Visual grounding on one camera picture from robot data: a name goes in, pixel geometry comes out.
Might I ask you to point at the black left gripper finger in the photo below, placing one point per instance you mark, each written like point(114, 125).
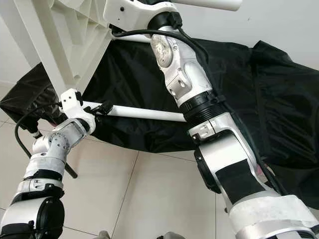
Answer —
point(107, 106)

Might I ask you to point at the white plastic table leg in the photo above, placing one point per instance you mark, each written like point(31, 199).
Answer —
point(214, 4)
point(144, 112)
point(132, 38)

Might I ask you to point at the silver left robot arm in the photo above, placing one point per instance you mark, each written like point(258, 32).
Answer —
point(47, 164)

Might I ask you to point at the black fabric table cover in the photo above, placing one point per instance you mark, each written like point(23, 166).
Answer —
point(129, 79)

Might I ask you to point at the black metal table leg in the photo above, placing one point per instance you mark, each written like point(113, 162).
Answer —
point(70, 171)

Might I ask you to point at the grey left robot foot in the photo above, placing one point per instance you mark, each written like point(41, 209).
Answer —
point(103, 235)

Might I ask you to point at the grey robot foot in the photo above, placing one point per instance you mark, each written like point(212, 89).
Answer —
point(167, 236)
point(103, 235)

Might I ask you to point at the grey right robot foot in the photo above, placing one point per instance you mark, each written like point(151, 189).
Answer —
point(167, 236)

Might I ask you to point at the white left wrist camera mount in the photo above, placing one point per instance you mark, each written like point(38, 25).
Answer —
point(75, 105)

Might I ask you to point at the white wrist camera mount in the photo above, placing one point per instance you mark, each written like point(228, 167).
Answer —
point(75, 105)
point(129, 11)

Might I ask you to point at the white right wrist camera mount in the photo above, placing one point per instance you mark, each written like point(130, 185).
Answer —
point(129, 11)

